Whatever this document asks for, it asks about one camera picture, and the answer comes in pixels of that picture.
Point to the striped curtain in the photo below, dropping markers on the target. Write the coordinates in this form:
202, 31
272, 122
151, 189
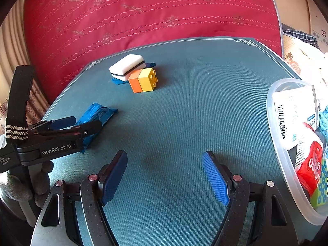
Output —
14, 43

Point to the blue snack packet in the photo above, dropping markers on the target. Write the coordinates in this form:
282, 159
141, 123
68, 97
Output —
100, 112

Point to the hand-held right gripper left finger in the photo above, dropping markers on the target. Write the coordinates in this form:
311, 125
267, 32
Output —
114, 179

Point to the person's left hand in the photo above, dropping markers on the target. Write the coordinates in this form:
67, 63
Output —
15, 189

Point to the red quilted mattress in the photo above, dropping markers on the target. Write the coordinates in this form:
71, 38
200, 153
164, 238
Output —
141, 12

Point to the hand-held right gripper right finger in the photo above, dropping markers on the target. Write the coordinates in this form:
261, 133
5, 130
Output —
215, 179

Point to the green card with blue dots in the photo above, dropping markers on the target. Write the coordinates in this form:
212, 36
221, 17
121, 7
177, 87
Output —
321, 189

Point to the flat blue wrapper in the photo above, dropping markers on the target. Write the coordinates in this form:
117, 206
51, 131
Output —
151, 64

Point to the plaid cloth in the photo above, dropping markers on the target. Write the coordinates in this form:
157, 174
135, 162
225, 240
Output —
301, 37

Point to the white and red snack packet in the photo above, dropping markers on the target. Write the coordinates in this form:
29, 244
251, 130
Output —
310, 158

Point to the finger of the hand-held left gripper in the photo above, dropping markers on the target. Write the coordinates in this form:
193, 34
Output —
62, 123
87, 129

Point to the blue knitted cloth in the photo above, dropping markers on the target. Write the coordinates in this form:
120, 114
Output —
324, 117

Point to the beige floral cloth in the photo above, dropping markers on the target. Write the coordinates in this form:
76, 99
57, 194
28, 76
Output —
35, 102

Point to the wooden wardrobe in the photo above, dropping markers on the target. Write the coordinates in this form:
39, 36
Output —
319, 23

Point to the floral bed sheet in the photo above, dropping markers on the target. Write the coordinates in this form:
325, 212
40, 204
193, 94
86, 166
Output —
294, 56

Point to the clear plastic bowl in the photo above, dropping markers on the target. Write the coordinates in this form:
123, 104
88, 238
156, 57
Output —
284, 174

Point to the white eraser with black stripe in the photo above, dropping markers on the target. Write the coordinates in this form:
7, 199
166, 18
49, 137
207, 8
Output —
125, 65

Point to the orange and yellow toy brick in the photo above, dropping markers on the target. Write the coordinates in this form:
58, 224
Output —
142, 80

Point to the white medicine box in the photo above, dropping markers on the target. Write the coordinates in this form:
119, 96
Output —
292, 107

